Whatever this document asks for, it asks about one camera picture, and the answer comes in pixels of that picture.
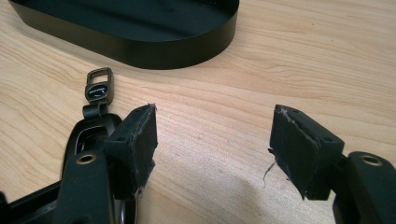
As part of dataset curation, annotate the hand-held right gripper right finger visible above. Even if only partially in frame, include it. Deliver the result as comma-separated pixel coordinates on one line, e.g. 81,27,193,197
268,105,346,201

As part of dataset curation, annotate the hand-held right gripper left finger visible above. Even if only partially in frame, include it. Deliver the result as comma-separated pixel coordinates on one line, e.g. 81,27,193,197
104,103,159,201

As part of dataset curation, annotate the black car key with strap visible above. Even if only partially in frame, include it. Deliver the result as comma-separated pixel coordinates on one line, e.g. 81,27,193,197
61,66,127,224

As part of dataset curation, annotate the black oval tray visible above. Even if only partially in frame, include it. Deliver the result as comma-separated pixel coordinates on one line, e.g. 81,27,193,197
7,0,241,70

